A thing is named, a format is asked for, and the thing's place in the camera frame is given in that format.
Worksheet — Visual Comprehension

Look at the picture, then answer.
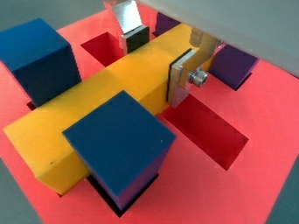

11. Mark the long yellow block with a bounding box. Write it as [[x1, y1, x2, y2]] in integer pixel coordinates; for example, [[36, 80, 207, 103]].
[[4, 24, 192, 194]]

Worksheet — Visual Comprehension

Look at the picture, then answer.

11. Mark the purple upright block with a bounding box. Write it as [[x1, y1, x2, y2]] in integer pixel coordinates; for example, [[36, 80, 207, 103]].
[[153, 11, 260, 91]]

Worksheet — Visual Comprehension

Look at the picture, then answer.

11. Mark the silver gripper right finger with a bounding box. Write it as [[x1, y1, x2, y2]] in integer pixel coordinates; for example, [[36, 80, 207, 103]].
[[165, 29, 220, 108]]

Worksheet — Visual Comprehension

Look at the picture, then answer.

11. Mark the red slotted board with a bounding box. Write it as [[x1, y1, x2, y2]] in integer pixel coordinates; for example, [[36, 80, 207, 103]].
[[0, 12, 299, 224]]

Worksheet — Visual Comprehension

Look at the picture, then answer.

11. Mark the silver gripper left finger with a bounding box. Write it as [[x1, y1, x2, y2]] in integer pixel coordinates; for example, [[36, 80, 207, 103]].
[[104, 0, 149, 54]]

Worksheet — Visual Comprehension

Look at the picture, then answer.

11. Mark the dark blue block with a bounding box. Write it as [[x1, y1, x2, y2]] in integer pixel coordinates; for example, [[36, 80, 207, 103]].
[[0, 18, 81, 107], [63, 91, 175, 209]]

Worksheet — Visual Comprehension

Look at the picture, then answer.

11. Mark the left dark blue block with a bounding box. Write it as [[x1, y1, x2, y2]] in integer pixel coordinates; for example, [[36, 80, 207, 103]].
[[0, 18, 81, 107]]

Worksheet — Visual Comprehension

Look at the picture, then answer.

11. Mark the right dark blue block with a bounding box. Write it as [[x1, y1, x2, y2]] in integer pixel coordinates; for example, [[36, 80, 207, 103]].
[[63, 91, 175, 209]]

